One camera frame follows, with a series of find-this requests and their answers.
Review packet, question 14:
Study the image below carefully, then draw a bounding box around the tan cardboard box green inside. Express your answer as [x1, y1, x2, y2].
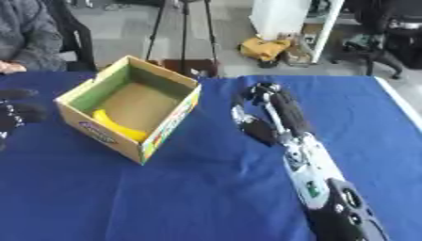
[53, 55, 203, 166]

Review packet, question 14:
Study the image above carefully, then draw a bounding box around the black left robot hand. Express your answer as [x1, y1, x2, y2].
[0, 88, 50, 153]

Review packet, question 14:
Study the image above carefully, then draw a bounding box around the person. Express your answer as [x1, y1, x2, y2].
[0, 0, 70, 75]

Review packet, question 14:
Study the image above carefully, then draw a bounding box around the black tripod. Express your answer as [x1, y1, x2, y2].
[143, 0, 221, 76]

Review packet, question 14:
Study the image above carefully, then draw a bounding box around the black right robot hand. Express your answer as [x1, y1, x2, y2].
[229, 82, 316, 147]

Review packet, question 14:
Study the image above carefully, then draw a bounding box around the person's hand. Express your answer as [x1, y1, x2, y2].
[0, 60, 28, 75]

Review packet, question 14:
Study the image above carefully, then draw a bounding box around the white cabinet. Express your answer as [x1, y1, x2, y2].
[247, 0, 347, 65]

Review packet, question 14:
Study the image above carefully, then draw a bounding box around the yellow toy banana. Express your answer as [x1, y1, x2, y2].
[90, 108, 149, 143]

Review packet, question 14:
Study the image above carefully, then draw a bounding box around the black office chair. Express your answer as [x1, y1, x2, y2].
[331, 0, 422, 80]

